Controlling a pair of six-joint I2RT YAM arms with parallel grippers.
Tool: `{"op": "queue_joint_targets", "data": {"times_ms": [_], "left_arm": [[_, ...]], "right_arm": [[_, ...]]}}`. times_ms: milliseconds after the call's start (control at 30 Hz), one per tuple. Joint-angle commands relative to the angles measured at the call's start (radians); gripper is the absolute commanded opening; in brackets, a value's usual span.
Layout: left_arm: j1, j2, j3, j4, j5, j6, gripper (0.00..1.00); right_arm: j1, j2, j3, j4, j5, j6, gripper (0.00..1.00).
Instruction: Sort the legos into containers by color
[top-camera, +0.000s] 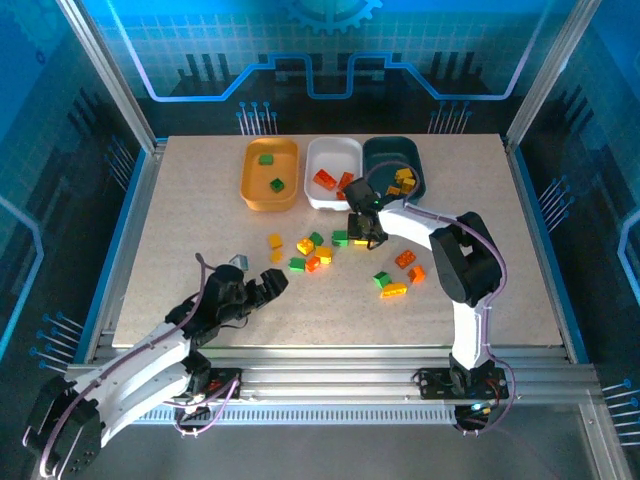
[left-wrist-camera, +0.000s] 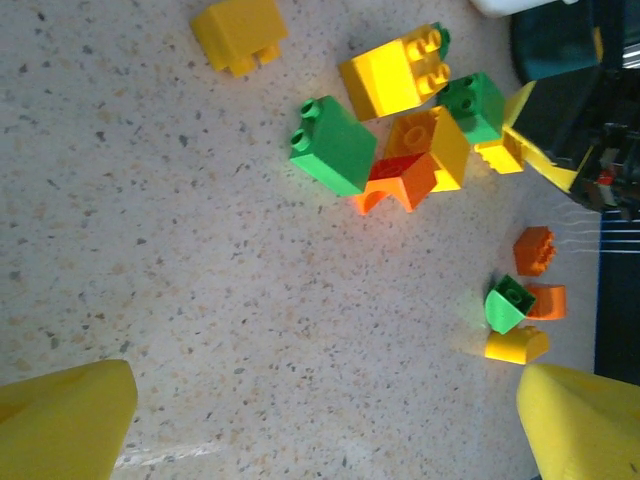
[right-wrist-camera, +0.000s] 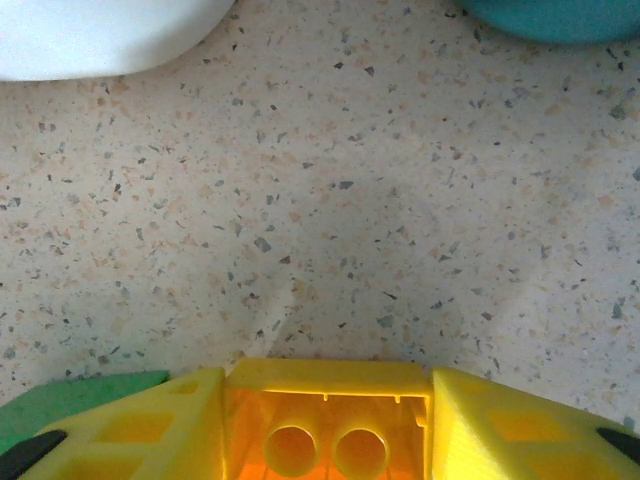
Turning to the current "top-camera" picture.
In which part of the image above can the white plastic container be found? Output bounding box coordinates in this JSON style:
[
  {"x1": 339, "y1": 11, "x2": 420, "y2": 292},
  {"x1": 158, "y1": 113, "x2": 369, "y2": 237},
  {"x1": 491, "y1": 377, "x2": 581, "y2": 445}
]
[{"x1": 303, "y1": 136, "x2": 364, "y2": 211}]

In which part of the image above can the aluminium front rail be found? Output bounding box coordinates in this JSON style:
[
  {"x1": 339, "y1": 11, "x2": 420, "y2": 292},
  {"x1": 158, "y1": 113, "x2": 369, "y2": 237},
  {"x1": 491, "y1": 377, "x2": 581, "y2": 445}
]
[{"x1": 59, "y1": 344, "x2": 601, "y2": 406}]

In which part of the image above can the small wired electronics board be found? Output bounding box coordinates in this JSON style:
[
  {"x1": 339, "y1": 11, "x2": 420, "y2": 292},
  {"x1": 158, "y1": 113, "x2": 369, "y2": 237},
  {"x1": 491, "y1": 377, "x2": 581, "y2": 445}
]
[
  {"x1": 174, "y1": 394, "x2": 211, "y2": 439},
  {"x1": 452, "y1": 402, "x2": 496, "y2": 436}
]

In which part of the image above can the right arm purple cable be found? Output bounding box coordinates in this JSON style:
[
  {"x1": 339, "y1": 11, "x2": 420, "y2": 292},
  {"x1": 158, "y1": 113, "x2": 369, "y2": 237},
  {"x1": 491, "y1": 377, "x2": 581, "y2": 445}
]
[{"x1": 364, "y1": 159, "x2": 516, "y2": 436}]

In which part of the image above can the orange plastic container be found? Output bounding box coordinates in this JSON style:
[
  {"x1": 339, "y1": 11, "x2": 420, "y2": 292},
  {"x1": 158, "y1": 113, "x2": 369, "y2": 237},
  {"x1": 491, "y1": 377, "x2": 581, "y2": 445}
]
[{"x1": 239, "y1": 138, "x2": 301, "y2": 213}]

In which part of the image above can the grey slotted cable duct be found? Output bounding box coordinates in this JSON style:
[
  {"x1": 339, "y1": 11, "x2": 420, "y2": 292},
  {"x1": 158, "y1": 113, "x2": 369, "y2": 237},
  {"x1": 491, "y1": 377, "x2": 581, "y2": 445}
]
[{"x1": 134, "y1": 404, "x2": 459, "y2": 426}]

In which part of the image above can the dark green plastic container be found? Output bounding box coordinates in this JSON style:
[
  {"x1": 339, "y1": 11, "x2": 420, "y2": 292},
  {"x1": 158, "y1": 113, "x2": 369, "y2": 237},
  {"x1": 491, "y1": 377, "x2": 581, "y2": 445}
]
[{"x1": 362, "y1": 136, "x2": 427, "y2": 209}]

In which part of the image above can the aluminium side rail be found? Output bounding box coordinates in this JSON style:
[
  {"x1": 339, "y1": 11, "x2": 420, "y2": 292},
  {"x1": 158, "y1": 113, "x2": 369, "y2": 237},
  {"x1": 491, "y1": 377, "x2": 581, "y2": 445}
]
[
  {"x1": 82, "y1": 142, "x2": 169, "y2": 364},
  {"x1": 502, "y1": 139, "x2": 581, "y2": 364}
]

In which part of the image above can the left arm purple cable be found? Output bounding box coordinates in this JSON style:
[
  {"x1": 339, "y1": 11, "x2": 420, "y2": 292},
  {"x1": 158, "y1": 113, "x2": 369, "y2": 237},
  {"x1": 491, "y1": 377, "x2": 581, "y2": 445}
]
[{"x1": 37, "y1": 252, "x2": 245, "y2": 479}]

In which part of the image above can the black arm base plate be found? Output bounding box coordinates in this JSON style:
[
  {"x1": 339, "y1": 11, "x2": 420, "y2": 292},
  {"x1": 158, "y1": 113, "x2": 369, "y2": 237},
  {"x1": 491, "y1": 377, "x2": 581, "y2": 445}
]
[
  {"x1": 417, "y1": 367, "x2": 511, "y2": 401},
  {"x1": 189, "y1": 367, "x2": 245, "y2": 401}
]

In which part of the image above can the aluminium frame post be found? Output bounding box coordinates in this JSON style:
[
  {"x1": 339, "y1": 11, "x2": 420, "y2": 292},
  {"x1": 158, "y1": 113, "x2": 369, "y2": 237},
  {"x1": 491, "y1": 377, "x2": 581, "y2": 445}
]
[
  {"x1": 54, "y1": 0, "x2": 169, "y2": 154},
  {"x1": 502, "y1": 0, "x2": 604, "y2": 154}
]

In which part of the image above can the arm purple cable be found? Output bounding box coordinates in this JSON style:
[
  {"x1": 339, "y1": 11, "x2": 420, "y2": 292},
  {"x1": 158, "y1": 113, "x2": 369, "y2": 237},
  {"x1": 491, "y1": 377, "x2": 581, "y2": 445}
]
[
  {"x1": 37, "y1": 252, "x2": 245, "y2": 479},
  {"x1": 364, "y1": 159, "x2": 516, "y2": 436}
]

